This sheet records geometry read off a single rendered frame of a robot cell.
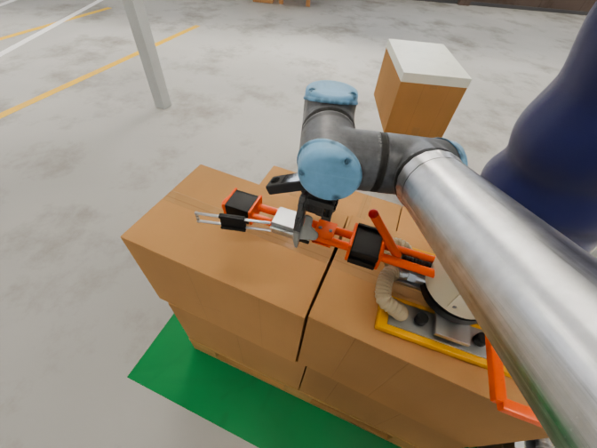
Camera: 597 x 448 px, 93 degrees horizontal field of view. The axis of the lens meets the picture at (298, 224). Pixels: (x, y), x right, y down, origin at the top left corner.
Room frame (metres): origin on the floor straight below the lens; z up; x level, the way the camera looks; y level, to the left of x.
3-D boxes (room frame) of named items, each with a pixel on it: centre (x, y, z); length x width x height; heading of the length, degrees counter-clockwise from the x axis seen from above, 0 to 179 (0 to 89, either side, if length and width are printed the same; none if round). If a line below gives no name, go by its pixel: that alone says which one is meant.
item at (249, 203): (0.55, 0.16, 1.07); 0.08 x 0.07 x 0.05; 75
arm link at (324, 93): (0.48, -0.03, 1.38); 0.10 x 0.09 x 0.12; 1
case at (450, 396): (0.40, -0.40, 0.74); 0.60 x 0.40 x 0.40; 71
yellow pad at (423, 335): (0.30, -0.39, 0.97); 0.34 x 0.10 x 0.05; 75
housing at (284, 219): (0.51, 0.03, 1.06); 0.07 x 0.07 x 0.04; 75
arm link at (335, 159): (0.37, -0.04, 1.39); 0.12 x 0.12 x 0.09; 1
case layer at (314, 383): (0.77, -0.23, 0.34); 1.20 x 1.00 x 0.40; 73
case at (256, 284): (0.58, 0.18, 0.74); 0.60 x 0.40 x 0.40; 72
